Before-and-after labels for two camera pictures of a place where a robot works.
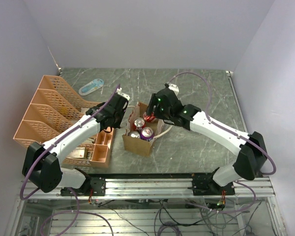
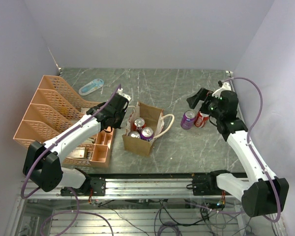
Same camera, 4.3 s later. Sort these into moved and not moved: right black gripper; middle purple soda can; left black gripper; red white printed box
Moved: right black gripper
Not moved: red white printed box; left black gripper; middle purple soda can
